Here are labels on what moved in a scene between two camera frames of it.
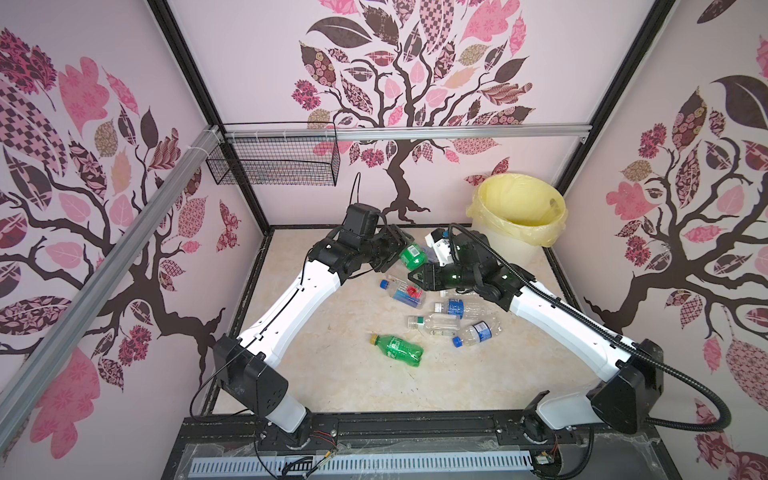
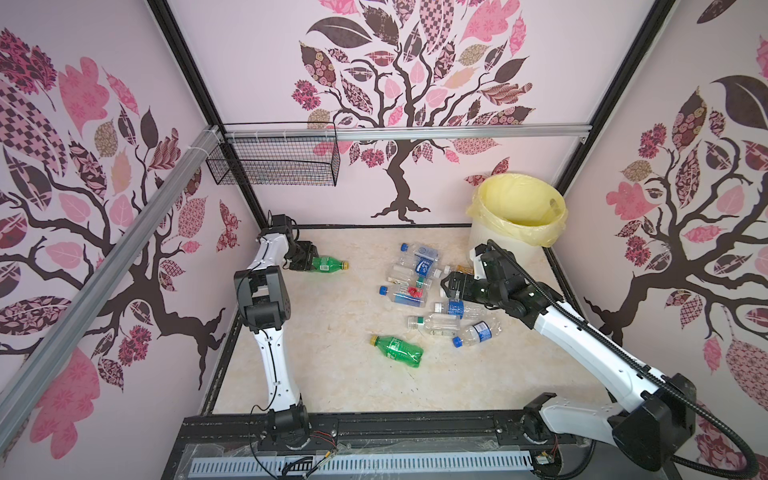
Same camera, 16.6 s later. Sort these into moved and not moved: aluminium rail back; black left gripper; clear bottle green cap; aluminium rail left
Moved: black left gripper
Not moved: aluminium rail back; clear bottle green cap; aluminium rail left
